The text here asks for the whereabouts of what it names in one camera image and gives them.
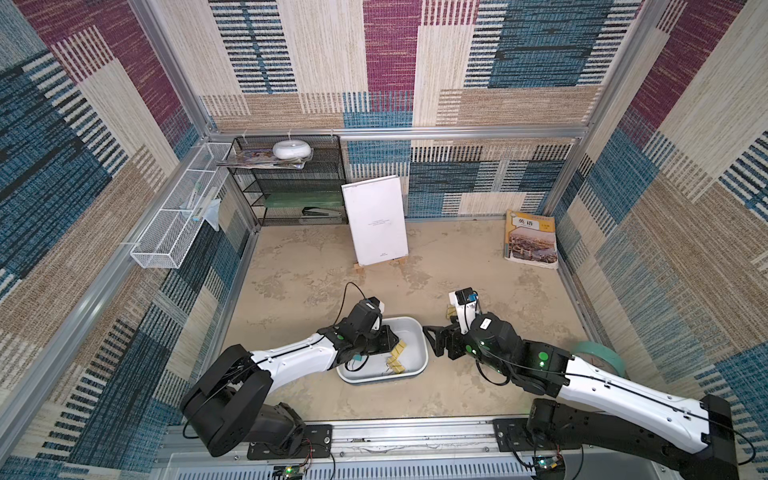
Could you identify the black stapler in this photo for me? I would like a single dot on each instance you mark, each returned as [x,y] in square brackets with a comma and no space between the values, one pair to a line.
[321,212]

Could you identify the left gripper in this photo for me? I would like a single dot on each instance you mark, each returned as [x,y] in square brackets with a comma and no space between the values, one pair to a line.
[388,340]

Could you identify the yellow textbook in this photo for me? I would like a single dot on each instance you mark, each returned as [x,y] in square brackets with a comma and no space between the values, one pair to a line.
[531,240]

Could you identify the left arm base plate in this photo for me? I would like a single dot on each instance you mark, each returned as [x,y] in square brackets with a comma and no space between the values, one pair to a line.
[314,441]

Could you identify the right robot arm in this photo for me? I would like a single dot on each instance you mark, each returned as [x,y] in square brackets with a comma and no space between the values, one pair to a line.
[580,404]

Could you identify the magazine on shelf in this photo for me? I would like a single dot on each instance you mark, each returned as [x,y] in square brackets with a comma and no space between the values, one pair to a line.
[263,159]

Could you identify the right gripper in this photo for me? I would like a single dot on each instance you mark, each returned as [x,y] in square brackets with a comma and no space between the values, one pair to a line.
[450,339]

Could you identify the black wire mesh shelf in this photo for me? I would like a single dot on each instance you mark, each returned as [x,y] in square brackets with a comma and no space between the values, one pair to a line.
[277,197]

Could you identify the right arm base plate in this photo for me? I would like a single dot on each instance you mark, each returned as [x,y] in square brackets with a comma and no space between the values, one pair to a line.
[519,434]

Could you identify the white round device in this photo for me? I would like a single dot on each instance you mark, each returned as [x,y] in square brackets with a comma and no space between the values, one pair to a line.
[291,149]

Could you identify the white wire basket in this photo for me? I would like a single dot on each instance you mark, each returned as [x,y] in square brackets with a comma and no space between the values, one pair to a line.
[191,203]

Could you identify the green tape roll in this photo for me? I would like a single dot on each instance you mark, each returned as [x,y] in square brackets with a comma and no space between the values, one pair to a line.
[602,359]

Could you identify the white plastic storage box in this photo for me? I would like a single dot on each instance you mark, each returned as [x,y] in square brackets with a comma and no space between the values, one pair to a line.
[409,358]

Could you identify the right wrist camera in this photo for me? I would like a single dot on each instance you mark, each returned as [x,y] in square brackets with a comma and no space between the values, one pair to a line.
[465,303]

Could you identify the white board on easel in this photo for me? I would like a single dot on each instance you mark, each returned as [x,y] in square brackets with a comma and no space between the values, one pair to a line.
[376,218]

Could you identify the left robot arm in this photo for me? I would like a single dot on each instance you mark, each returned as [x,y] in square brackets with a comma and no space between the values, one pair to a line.
[226,406]

